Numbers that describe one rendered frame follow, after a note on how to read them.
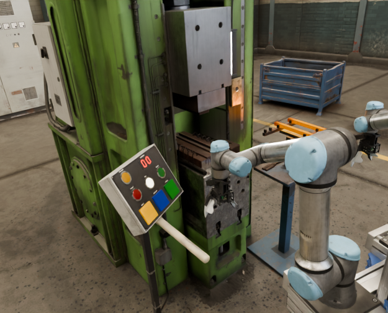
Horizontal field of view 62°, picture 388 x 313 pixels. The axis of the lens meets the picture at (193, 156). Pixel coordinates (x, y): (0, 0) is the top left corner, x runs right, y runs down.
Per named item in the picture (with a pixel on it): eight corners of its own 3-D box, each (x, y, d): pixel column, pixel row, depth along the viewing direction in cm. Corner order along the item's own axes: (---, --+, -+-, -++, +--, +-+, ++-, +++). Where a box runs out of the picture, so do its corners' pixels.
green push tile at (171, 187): (180, 191, 156) (172, 178, 155) (172, 199, 150) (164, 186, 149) (177, 192, 157) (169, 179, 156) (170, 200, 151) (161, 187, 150)
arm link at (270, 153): (369, 115, 93) (259, 138, 136) (345, 125, 88) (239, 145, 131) (378, 154, 93) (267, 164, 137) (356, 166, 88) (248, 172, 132)
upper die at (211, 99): (225, 104, 181) (225, 87, 176) (198, 112, 170) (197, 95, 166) (180, 91, 211) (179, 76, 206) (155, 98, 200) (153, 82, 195)
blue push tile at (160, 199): (170, 202, 149) (161, 189, 147) (161, 211, 143) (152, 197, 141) (167, 203, 150) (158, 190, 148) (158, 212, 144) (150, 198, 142)
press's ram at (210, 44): (242, 82, 184) (243, 5, 166) (189, 97, 163) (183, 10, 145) (195, 72, 214) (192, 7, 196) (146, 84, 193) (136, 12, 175)
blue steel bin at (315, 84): (341, 103, 559) (347, 61, 527) (320, 116, 510) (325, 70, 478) (280, 93, 637) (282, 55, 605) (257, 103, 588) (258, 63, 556)
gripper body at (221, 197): (218, 207, 136) (218, 183, 131) (209, 197, 143) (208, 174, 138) (234, 202, 139) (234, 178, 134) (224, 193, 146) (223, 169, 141)
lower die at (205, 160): (226, 159, 196) (226, 147, 193) (202, 171, 186) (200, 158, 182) (184, 141, 226) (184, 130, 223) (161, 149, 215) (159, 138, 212)
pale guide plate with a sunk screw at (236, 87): (241, 103, 207) (242, 77, 199) (231, 107, 202) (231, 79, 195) (239, 102, 209) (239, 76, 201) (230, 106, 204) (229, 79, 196)
